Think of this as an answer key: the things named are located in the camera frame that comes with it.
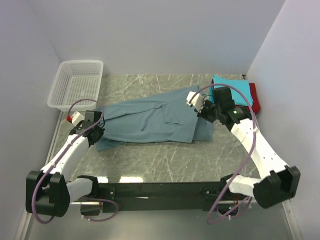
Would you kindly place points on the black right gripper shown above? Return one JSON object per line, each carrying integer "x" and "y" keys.
{"x": 205, "y": 111}

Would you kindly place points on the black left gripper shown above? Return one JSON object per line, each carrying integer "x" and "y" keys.
{"x": 81, "y": 125}

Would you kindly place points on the grey-blue t-shirt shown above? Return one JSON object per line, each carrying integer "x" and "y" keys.
{"x": 163, "y": 117}

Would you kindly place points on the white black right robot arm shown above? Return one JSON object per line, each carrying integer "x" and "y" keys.
{"x": 277, "y": 180}

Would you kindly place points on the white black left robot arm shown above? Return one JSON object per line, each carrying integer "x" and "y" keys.
{"x": 48, "y": 191}

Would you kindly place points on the light blue folded t-shirt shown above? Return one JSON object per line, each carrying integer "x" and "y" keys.
{"x": 241, "y": 85}

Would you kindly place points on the white perforated plastic basket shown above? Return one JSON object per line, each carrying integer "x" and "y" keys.
{"x": 75, "y": 80}

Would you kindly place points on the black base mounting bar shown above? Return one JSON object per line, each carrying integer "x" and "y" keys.
{"x": 156, "y": 196}

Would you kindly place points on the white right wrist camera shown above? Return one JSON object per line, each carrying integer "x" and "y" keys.
{"x": 195, "y": 100}

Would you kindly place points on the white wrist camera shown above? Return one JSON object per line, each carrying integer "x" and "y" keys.
{"x": 75, "y": 118}
{"x": 195, "y": 100}

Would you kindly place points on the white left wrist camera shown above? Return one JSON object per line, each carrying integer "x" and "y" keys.
{"x": 75, "y": 118}

